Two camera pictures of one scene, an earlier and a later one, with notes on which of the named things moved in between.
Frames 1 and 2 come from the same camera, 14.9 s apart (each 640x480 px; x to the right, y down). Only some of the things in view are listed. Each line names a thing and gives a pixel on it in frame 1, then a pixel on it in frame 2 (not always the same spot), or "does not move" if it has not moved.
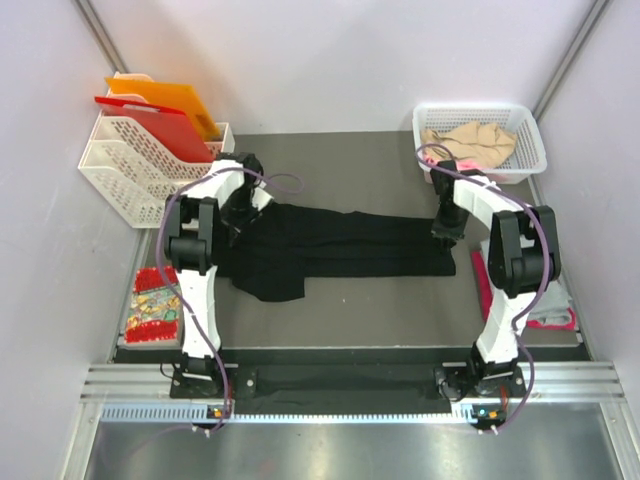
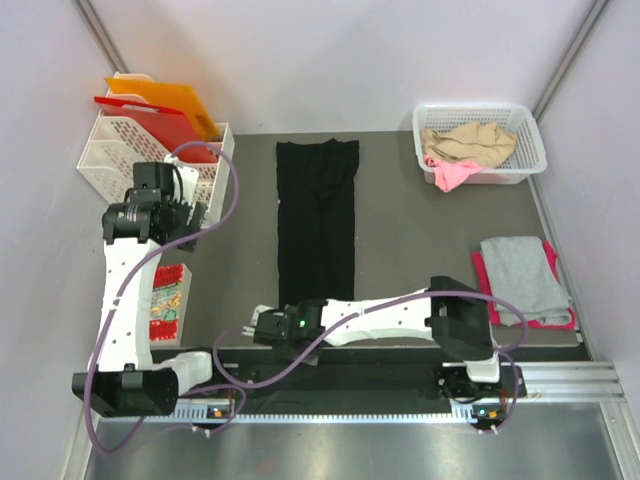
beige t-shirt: x=483 y=143 does not move
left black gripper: x=239 y=224 → x=186 y=230
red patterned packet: x=155 y=311 does not move
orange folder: x=176 y=97 does not move
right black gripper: x=444 y=233 → x=288 y=349
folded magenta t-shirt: x=486 y=297 does not move
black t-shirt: x=278 y=246 → x=316 y=225
